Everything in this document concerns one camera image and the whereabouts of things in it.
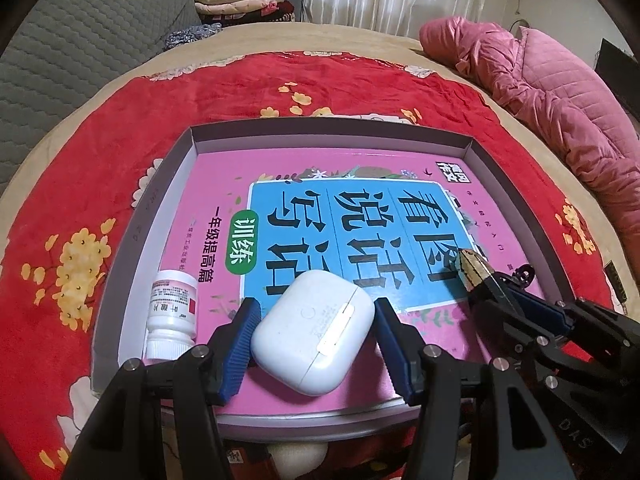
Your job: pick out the black gold-tipped pen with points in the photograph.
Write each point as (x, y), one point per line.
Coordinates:
(472, 265)

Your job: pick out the red floral blanket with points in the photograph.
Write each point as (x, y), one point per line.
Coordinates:
(125, 125)

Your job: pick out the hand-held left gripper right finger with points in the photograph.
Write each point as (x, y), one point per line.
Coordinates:
(395, 350)

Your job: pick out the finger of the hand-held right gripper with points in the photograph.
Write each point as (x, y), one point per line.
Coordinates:
(542, 310)
(505, 330)

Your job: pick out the white earbuds case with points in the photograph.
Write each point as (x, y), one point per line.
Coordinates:
(312, 332)

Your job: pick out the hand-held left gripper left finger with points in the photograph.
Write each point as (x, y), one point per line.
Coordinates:
(240, 347)

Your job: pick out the white pill bottle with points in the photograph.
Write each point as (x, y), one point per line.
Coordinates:
(170, 315)

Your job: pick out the beige bed sheet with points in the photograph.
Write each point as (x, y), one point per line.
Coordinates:
(350, 35)

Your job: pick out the grey cardboard box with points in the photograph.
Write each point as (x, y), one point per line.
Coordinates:
(150, 210)

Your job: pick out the blue patterned cloth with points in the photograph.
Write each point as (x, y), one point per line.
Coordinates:
(192, 35)

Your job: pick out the grey quilted headboard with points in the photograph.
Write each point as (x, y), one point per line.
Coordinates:
(75, 35)

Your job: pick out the pink quilted jacket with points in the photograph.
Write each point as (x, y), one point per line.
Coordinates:
(550, 90)

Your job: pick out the black tag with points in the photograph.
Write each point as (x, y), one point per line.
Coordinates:
(616, 282)

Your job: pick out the pink book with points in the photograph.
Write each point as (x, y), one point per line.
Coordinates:
(350, 200)

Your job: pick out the black television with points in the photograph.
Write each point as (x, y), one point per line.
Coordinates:
(617, 72)

